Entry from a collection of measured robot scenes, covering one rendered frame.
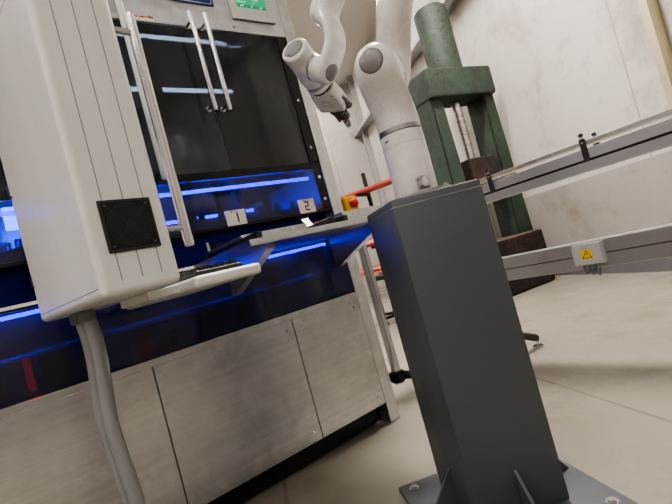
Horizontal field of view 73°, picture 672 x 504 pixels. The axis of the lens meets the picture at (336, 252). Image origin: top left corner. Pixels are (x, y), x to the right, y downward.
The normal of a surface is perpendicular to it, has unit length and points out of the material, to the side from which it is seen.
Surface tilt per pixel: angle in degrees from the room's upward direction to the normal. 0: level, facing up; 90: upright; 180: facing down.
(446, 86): 90
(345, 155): 90
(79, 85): 90
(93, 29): 90
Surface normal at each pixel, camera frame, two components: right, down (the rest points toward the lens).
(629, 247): -0.76, 0.19
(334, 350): 0.59, -0.18
